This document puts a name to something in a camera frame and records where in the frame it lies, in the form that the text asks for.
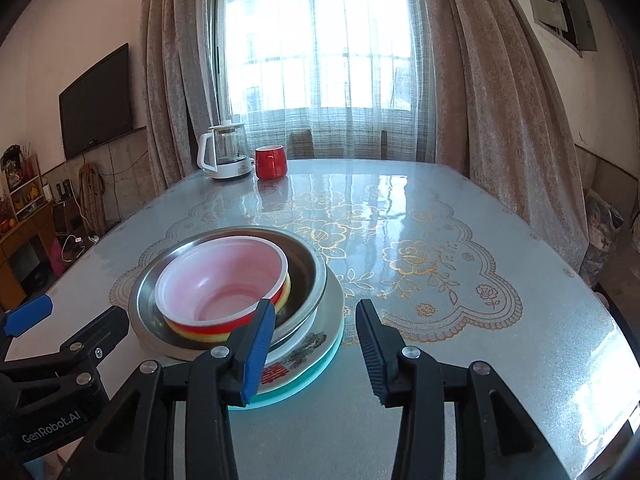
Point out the black wall television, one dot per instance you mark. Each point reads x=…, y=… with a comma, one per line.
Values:
x=96, y=107

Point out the white floral porcelain plate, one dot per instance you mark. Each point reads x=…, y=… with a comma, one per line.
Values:
x=309, y=348

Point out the beige curtain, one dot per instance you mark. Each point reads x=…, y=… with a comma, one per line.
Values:
x=500, y=119
x=178, y=89

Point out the turquoise round plate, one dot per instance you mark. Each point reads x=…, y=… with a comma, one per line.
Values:
x=261, y=400

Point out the floral lace table cover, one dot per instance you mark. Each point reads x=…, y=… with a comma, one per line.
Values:
x=422, y=265

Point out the stainless steel bowl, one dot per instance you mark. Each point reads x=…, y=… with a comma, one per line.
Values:
x=306, y=269

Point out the beige curtain right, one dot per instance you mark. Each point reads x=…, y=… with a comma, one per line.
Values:
x=500, y=119

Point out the wooden cabinet with shelf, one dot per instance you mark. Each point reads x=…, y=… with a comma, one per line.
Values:
x=27, y=229

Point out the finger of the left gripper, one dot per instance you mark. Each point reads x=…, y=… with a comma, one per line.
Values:
x=82, y=351
x=20, y=320

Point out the red mug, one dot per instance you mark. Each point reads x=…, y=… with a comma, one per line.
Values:
x=270, y=162

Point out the wall electrical box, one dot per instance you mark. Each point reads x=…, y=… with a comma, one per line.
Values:
x=568, y=21

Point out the yellow plastic bowl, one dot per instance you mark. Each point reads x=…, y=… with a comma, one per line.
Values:
x=221, y=332

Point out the red plastic bowl white inside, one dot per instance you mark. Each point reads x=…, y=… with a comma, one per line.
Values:
x=220, y=281

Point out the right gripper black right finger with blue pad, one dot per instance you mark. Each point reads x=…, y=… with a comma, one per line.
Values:
x=495, y=436

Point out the white glass electric kettle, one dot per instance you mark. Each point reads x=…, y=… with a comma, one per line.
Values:
x=223, y=151

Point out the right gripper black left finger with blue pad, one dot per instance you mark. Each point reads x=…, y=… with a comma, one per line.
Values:
x=134, y=437

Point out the beige curtain left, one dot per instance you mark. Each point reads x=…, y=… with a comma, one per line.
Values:
x=178, y=89

